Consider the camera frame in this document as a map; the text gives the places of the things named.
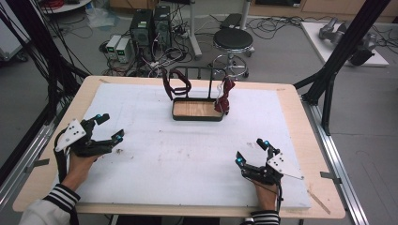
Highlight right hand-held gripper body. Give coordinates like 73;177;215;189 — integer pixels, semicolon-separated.
239;151;305;187

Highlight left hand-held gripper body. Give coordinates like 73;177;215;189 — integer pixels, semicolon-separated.
54;118;115;158

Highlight striped red bow tie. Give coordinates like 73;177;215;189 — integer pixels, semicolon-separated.
213;76;237;117

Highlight black rack with wooden tray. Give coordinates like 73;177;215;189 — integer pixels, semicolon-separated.
169;66;229;122

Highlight dark maroon bow tie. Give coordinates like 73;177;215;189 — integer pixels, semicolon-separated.
160;67;192;102

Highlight person's right hand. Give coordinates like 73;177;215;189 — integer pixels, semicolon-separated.
251;180;280;213

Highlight person's left hand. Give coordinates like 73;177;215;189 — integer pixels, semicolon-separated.
60;152;101;192

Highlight thin wooden strip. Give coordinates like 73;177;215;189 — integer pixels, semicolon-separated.
307;188;331;216

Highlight white foam mat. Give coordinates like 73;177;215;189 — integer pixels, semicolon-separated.
44;82;313;211

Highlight white power supply unit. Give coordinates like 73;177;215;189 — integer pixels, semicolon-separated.
115;37;132;64
105;34;123;58

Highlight black computer tower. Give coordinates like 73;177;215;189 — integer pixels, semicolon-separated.
152;5;173;50
129;8;155;61

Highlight clear plastic bag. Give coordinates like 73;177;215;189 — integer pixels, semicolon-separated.
85;7;120;30

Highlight black round stool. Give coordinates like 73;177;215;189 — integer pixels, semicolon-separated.
210;27;256;80

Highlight white floor platform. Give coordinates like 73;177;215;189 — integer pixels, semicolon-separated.
299;21;390;68

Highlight round white table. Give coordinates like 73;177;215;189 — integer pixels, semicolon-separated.
39;0;94;15

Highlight white equipment case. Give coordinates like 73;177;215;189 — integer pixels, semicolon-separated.
0;7;31;63

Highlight grey stand leg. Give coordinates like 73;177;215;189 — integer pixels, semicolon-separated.
187;0;204;61
238;0;253;31

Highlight black flat box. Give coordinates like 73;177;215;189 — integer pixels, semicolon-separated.
219;12;244;30

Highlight right hand-held gripper black cable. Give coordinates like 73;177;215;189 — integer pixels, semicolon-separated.
243;175;284;214

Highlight hand-held gripper black cable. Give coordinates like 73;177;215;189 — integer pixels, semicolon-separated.
243;175;284;214
53;136;71;185

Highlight left hand-held gripper black cable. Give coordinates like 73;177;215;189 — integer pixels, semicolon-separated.
53;136;71;185

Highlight grey metal bracket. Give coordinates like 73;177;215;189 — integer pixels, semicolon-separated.
319;171;343;185
23;157;52;174

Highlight aluminium rail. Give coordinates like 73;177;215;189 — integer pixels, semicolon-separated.
300;95;371;225
0;101;70;211

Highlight tangle of floor cables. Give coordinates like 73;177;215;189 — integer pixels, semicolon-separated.
99;6;195;78

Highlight black metal frame post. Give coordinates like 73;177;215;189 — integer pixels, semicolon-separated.
0;0;91;126
293;0;392;136

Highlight black floor cables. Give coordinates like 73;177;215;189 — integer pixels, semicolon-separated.
246;14;314;40

